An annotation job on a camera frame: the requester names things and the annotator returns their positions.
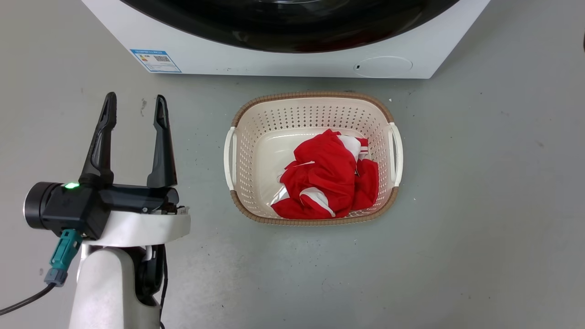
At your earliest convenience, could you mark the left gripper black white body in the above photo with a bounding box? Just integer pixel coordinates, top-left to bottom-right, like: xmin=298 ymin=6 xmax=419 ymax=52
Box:
xmin=24 ymin=182 xmax=191 ymax=247

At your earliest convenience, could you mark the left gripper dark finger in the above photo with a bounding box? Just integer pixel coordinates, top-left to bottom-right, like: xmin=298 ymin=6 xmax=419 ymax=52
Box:
xmin=79 ymin=92 xmax=117 ymax=186
xmin=146 ymin=95 xmax=178 ymax=189

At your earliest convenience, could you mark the white front-load washing machine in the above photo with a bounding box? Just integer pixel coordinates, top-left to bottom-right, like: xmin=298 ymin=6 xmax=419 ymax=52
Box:
xmin=81 ymin=0 xmax=492 ymax=79

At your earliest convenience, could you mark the dark glass washing machine door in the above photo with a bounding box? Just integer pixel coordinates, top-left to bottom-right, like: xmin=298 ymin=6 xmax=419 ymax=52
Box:
xmin=120 ymin=0 xmax=460 ymax=53

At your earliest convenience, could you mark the blue energy label sticker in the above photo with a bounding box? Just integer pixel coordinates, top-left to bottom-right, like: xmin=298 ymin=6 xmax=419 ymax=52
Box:
xmin=130 ymin=49 xmax=182 ymax=74

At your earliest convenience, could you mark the cream perforated laundry basket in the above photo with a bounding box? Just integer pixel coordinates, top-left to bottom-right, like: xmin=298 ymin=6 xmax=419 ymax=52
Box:
xmin=223 ymin=91 xmax=404 ymax=226

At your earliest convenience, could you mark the red and white garment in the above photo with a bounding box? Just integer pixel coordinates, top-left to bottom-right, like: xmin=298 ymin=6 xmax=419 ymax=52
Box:
xmin=271 ymin=129 xmax=380 ymax=220

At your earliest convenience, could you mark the round white filter cover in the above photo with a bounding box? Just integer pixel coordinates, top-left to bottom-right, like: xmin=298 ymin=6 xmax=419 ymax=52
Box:
xmin=353 ymin=56 xmax=413 ymax=78

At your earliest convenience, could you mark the teal and grey cable plug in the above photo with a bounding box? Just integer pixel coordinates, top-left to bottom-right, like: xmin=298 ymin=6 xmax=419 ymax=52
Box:
xmin=44 ymin=228 xmax=84 ymax=287

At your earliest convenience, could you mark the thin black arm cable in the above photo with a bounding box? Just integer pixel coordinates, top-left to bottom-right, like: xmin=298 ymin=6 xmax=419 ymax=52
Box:
xmin=158 ymin=244 xmax=168 ymax=329

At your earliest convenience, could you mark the black cable with plug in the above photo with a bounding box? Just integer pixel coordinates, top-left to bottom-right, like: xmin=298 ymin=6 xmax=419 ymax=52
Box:
xmin=0 ymin=282 xmax=56 ymax=317

